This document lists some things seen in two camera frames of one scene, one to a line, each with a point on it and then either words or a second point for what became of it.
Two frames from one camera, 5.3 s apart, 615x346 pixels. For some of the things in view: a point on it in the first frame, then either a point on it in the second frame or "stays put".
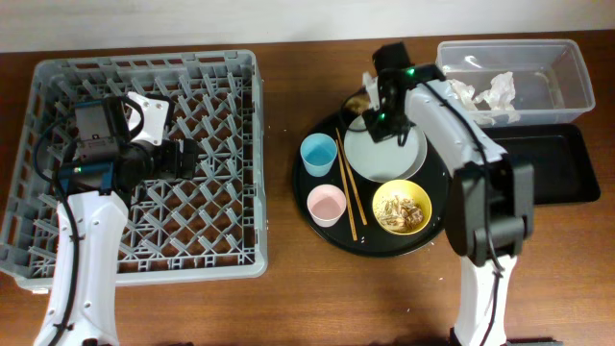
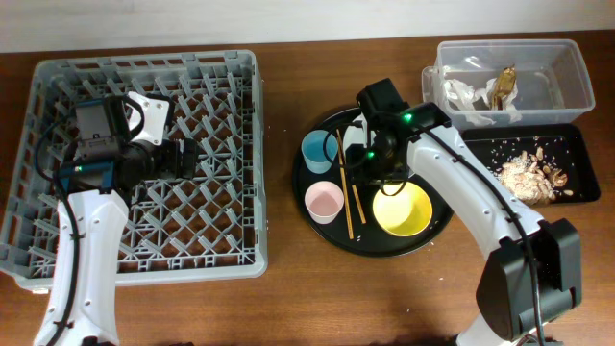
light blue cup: x=318 y=152 stays put
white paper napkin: x=494 y=105 stays put
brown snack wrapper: x=356 y=104 -> x=504 y=84
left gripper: x=171 y=167 stays put
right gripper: x=371 y=117 -> x=362 y=171
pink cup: x=326 y=204 stays put
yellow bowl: x=402 y=208 stays put
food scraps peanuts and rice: x=399 y=214 -> x=528 y=178
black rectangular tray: x=563 y=169 stays put
